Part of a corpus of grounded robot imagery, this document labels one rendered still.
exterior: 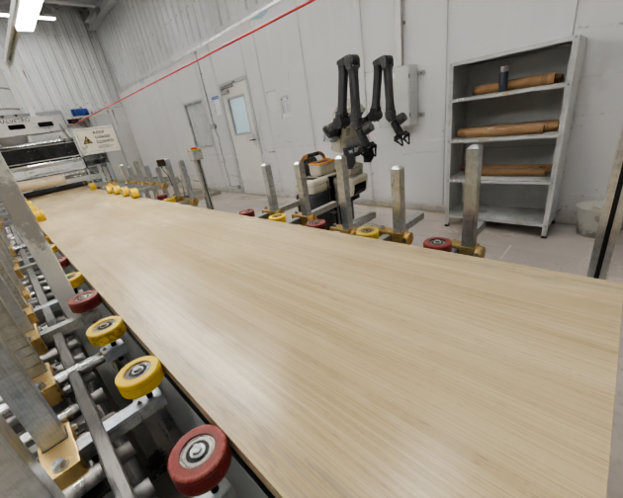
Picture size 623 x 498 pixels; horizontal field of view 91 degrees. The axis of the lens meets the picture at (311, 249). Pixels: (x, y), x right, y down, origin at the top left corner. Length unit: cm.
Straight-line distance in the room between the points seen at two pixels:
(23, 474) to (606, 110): 372
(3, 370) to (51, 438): 16
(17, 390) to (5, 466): 26
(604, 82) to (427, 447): 339
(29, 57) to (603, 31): 1151
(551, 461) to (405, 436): 16
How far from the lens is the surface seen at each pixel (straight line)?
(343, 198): 130
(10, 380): 70
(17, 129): 541
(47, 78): 1177
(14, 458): 46
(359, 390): 53
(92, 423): 78
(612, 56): 362
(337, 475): 46
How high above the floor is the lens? 130
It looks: 23 degrees down
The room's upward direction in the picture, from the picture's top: 9 degrees counter-clockwise
